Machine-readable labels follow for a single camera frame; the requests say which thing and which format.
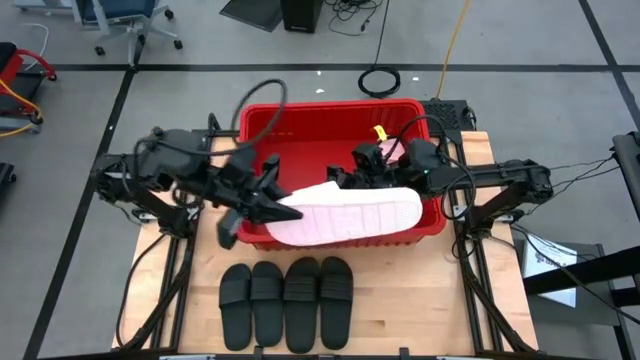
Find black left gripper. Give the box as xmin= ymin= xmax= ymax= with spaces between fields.
xmin=210 ymin=146 xmax=305 ymax=225

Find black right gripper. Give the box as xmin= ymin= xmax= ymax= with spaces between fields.
xmin=327 ymin=164 xmax=404 ymax=192

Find black rubber slide sandal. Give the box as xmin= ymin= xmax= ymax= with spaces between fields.
xmin=318 ymin=255 xmax=355 ymax=351
xmin=282 ymin=256 xmax=322 ymax=355
xmin=218 ymin=263 xmax=254 ymax=352
xmin=250 ymin=260 xmax=286 ymax=349

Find red plastic bin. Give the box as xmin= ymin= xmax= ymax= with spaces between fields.
xmin=236 ymin=98 xmax=448 ymax=252

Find black perforated control box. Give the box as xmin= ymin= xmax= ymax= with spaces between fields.
xmin=416 ymin=98 xmax=477 ymax=133

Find black computer tower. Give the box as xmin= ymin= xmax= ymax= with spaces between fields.
xmin=279 ymin=0 xmax=325 ymax=35

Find dark floor mat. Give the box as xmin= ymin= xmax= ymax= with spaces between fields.
xmin=218 ymin=0 xmax=285 ymax=33

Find white paper sheet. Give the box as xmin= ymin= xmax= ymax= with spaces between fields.
xmin=521 ymin=238 xmax=580 ymax=309

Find blue office chair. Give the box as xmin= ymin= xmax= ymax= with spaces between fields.
xmin=71 ymin=0 xmax=184 ymax=67

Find black stand beam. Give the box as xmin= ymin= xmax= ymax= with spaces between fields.
xmin=522 ymin=245 xmax=640 ymax=297

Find black floor object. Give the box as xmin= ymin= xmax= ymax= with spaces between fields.
xmin=0 ymin=162 xmax=18 ymax=199

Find dark grey side table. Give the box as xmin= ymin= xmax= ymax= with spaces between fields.
xmin=512 ymin=238 xmax=640 ymax=360

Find red and black cart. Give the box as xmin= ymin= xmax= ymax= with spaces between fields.
xmin=0 ymin=41 xmax=58 ymax=135

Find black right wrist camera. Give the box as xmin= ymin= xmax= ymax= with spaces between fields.
xmin=351 ymin=142 xmax=387 ymax=174

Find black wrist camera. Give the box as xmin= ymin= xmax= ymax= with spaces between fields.
xmin=216 ymin=208 xmax=248 ymax=251
xmin=351 ymin=142 xmax=387 ymax=174

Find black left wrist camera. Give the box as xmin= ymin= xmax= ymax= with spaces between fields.
xmin=216 ymin=208 xmax=248 ymax=251

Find black sleeved left arm cable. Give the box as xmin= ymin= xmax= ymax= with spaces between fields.
xmin=230 ymin=78 xmax=290 ymax=151

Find coiled black floor cable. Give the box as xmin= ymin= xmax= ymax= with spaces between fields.
xmin=356 ymin=0 xmax=403 ymax=100

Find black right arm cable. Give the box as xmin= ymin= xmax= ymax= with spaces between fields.
xmin=393 ymin=114 xmax=477 ymax=222

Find tangled black cables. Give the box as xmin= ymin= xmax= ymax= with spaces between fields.
xmin=323 ymin=0 xmax=387 ymax=37

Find black aluminium table frame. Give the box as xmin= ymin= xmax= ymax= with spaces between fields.
xmin=112 ymin=112 xmax=540 ymax=360

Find black table base cable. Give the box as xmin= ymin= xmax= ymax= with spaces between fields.
xmin=114 ymin=232 xmax=169 ymax=350

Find thin black cables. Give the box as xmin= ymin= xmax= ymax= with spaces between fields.
xmin=509 ymin=154 xmax=640 ymax=326

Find yellow hose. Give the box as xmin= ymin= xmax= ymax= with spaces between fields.
xmin=0 ymin=78 xmax=45 ymax=139

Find white cable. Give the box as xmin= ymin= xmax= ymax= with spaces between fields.
xmin=22 ymin=22 xmax=51 ymax=71

